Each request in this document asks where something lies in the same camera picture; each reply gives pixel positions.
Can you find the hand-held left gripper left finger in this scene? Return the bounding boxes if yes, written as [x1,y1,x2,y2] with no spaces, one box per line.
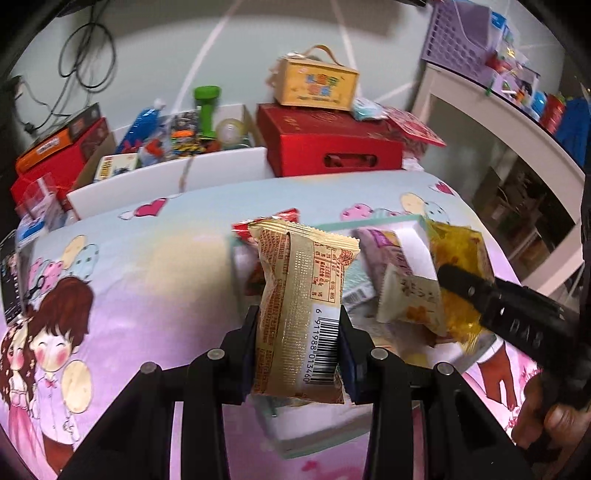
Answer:
[60,305,260,480]

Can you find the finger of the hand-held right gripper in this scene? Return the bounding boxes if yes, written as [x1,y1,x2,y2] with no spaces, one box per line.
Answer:
[436,262,498,325]

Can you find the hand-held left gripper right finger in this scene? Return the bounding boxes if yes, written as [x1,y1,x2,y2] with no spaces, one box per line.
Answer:
[338,305,532,480]

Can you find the yellow clear snack packet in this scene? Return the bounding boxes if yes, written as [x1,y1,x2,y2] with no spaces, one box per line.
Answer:
[424,220,496,354]

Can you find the white packet with orange fruit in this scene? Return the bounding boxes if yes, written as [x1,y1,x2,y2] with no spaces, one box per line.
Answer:
[376,265,450,336]

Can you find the gold snack packet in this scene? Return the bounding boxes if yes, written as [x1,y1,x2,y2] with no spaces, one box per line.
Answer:
[248,219,361,405]

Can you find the shallow teal box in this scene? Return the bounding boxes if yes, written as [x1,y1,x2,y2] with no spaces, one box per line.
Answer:
[231,215,502,459]

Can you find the pale teal snack packet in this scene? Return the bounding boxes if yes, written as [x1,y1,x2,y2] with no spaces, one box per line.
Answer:
[344,276,378,306]

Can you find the purple snack packet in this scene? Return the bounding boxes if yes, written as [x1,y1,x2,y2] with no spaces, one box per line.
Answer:
[358,227,417,297]

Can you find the large red snack packet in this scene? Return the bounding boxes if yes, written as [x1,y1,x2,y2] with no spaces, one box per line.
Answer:
[231,208,299,241]

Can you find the person's right hand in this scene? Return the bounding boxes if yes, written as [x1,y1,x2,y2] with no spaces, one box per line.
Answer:
[512,376,587,451]

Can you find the brown cardboard boxes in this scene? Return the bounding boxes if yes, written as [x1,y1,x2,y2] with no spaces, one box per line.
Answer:
[479,165,542,260]

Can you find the pink patterned box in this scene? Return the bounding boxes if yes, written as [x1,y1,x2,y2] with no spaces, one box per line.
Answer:
[385,108,447,149]

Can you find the white shelf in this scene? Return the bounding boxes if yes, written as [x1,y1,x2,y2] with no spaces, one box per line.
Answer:
[410,60,588,297]

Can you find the blue cloth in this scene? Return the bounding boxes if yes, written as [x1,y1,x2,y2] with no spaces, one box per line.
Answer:
[556,96,591,158]

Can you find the red can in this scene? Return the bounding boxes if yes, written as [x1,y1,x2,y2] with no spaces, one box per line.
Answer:
[540,92,567,136]

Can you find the white cardboard box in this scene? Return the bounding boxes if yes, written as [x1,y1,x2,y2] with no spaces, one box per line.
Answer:
[67,104,274,220]

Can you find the blue tissue pack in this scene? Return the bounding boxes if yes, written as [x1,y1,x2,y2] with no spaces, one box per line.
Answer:
[351,97,387,121]

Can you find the red gift box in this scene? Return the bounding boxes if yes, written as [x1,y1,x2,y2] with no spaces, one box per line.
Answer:
[256,103,405,179]

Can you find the small black scissors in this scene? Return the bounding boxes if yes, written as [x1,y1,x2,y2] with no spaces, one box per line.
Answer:
[27,274,49,302]

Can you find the clear toy packs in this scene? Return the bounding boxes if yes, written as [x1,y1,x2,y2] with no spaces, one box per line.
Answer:
[486,14,542,110]

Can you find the green spray bottle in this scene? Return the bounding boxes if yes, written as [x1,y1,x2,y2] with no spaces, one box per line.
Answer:
[216,119,242,145]

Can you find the small yellow card box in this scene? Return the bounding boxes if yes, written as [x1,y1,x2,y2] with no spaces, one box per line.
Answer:
[94,154,139,182]

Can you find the colourful toy packet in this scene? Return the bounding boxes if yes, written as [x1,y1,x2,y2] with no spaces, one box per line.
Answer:
[161,113,209,156]

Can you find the purple plastic basket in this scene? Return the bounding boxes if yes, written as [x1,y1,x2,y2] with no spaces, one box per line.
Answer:
[420,0,495,77]

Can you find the black smartphone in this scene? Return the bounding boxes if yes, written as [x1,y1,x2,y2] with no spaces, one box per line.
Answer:
[0,240,22,326]

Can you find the blue white small pack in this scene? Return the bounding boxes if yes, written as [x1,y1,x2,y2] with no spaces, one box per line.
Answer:
[16,216,49,246]

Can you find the green dumbbell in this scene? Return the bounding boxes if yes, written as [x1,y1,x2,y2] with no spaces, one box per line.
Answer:
[193,86,221,140]

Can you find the blue bead bottle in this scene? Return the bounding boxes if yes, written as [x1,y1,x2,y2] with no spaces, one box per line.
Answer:
[115,99,165,154]

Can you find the clear plastic box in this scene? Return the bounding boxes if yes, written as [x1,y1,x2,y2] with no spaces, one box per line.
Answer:
[16,172,66,228]

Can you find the red flat box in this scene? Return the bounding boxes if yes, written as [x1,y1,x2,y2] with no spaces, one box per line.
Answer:
[10,117,116,209]

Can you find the orange flat box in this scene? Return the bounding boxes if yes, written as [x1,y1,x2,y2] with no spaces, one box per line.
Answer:
[16,103,103,174]

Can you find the yellow gift box with handle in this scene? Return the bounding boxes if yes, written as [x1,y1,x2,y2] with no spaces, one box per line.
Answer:
[269,44,360,112]

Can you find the black cables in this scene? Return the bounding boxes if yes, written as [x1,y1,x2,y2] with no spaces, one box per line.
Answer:
[11,0,117,136]

